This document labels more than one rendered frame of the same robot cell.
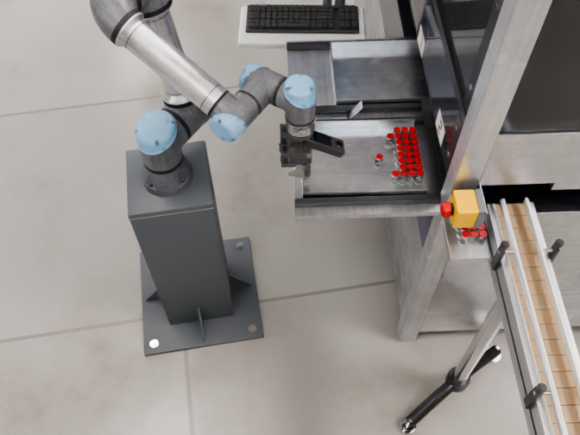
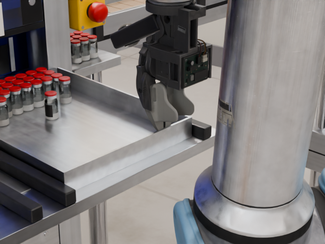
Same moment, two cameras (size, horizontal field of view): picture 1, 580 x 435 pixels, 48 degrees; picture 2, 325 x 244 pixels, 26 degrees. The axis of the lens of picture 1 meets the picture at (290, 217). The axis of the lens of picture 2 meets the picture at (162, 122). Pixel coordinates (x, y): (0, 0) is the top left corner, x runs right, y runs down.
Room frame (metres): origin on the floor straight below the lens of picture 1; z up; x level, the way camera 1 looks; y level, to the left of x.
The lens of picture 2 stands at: (1.78, 0.66, 1.37)
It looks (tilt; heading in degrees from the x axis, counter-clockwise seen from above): 24 degrees down; 225
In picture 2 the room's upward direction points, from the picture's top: straight up
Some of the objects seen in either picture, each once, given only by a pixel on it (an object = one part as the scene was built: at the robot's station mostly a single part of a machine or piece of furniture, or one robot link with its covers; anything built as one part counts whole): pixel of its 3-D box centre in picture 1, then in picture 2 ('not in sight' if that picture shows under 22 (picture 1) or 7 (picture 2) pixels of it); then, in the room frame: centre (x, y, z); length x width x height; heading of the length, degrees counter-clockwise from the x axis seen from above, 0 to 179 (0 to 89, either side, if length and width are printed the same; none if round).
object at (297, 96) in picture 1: (299, 99); not in sight; (1.08, -0.02, 1.22); 0.09 x 0.08 x 0.11; 57
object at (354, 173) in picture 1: (360, 158); (61, 120); (1.15, -0.20, 0.90); 0.34 x 0.26 x 0.04; 91
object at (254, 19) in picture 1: (302, 17); not in sight; (1.86, -0.05, 0.82); 0.40 x 0.14 x 0.02; 88
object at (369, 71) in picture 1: (386, 72); not in sight; (1.50, -0.31, 0.90); 0.34 x 0.26 x 0.04; 92
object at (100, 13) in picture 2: (448, 209); (96, 11); (0.91, -0.40, 0.99); 0.04 x 0.04 x 0.04; 2
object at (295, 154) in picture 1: (297, 143); (173, 42); (1.08, -0.02, 1.06); 0.09 x 0.08 x 0.12; 92
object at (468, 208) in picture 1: (465, 208); (81, 7); (0.91, -0.44, 0.99); 0.08 x 0.07 x 0.07; 92
